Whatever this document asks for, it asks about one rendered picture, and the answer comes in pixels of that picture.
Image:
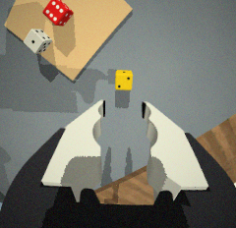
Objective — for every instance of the white die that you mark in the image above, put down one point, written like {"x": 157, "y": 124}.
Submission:
{"x": 37, "y": 41}

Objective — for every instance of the yellow die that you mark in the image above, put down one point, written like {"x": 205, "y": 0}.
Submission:
{"x": 123, "y": 80}

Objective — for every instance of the tan flat mat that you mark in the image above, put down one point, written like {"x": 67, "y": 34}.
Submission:
{"x": 74, "y": 43}

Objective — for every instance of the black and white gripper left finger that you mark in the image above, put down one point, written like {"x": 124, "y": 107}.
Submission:
{"x": 67, "y": 163}

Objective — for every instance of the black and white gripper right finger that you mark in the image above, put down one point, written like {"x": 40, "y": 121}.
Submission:
{"x": 178, "y": 163}

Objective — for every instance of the red die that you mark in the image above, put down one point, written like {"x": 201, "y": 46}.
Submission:
{"x": 58, "y": 12}

